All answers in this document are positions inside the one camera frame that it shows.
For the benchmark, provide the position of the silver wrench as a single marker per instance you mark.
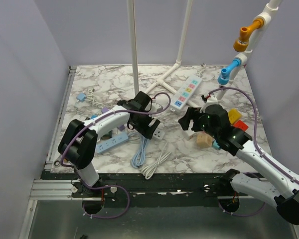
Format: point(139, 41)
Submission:
point(56, 163)

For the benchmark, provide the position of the light blue charger plug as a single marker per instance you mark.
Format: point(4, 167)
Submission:
point(81, 97)

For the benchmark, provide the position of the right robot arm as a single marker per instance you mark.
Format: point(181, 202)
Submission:
point(281, 190)

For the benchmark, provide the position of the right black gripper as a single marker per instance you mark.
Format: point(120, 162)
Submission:
point(193, 113)

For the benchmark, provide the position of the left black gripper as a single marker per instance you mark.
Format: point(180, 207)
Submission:
point(146, 131)

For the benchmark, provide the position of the white cartoon cube adapter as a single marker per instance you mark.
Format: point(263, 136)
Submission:
point(189, 134)

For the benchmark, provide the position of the black metal base rail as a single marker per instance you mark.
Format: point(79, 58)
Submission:
point(161, 190)

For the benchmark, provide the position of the yellow cube socket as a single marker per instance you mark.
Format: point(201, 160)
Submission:
point(234, 115)

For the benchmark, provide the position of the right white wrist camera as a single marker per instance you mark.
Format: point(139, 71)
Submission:
point(209, 100)

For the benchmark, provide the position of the purple USB power strip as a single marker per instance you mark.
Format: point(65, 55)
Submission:
point(113, 118)

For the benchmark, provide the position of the white round plug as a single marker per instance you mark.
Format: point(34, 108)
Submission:
point(149, 170)

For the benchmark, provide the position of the teal plug adapter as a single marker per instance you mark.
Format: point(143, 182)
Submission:
point(215, 145)

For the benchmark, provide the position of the white multicolour power strip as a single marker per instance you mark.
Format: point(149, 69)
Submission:
point(184, 93)

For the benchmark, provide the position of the red cube socket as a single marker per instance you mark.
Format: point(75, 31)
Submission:
point(241, 125)

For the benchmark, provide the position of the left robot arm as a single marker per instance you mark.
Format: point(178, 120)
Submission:
point(78, 144)

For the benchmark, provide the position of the white PVC pipe frame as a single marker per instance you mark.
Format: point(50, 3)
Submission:
point(268, 14)

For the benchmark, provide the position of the blue pipe fitting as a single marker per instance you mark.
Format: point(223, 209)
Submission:
point(229, 72)

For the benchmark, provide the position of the wooden cube socket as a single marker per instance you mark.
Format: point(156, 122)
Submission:
point(204, 140)

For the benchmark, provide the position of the orange pipe fitting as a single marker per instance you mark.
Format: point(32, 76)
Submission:
point(242, 42)

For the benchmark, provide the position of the dark green cube socket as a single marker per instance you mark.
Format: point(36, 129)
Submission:
point(107, 135)

